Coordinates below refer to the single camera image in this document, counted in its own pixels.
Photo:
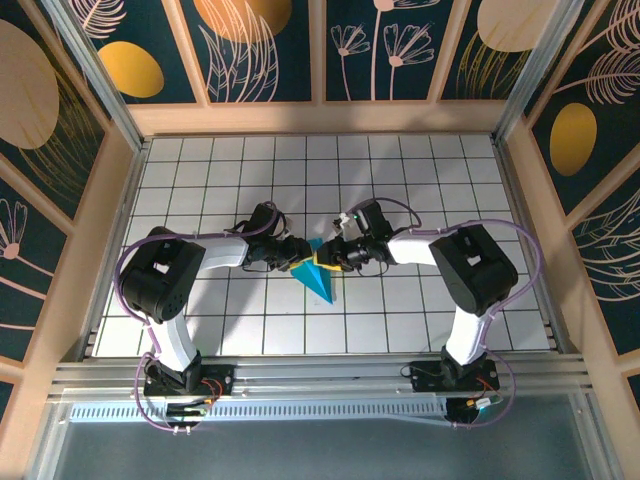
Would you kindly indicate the aluminium table side rail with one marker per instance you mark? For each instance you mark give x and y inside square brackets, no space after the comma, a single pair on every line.
[126,200]
[516,200]

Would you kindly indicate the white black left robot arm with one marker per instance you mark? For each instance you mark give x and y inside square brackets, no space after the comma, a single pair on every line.
[220,252]

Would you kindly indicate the aluminium frame post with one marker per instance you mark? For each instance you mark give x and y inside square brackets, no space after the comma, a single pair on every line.
[532,75]
[100,75]

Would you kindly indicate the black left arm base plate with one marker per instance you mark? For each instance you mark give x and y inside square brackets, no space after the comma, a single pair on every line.
[220,377]

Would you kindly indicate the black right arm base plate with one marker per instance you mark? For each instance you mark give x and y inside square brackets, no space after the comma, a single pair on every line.
[425,380]

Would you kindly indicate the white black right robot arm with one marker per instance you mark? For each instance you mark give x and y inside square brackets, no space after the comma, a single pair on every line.
[412,250]

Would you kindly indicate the blue square paper sheet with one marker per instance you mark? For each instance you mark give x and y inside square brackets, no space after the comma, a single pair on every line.
[315,280]

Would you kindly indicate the aluminium mounting rail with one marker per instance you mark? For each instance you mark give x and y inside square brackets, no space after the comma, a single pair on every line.
[320,375]

